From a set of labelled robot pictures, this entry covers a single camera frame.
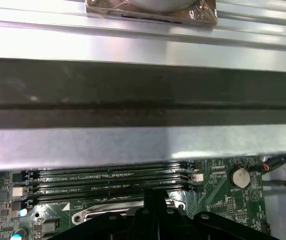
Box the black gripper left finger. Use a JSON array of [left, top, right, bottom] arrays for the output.
[[49, 189, 156, 240]]

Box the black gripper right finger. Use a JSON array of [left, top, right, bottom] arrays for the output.
[[155, 189, 271, 240]]

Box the black RAM slot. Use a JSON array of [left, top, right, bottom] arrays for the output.
[[27, 192, 146, 204], [31, 180, 192, 191], [34, 169, 192, 179], [36, 161, 191, 171]]

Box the CPU socket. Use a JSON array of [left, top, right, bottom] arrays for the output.
[[70, 198, 187, 226]]

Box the green motherboard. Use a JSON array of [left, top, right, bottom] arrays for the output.
[[0, 154, 265, 240]]

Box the round silver coin battery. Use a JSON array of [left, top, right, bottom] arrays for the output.
[[229, 164, 251, 190]]

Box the square black chip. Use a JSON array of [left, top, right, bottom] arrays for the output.
[[41, 217, 60, 233]]

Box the white board connector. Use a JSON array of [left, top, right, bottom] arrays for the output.
[[11, 187, 25, 198]]

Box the grey metal PC case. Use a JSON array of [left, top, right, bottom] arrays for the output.
[[0, 56, 286, 240]]

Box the black cable bundle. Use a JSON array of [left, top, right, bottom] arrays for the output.
[[262, 177, 286, 188]]

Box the multicolour wire connector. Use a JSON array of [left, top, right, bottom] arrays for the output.
[[260, 155, 286, 172]]

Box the square brown base plate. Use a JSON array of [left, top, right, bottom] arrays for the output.
[[85, 0, 218, 26]]

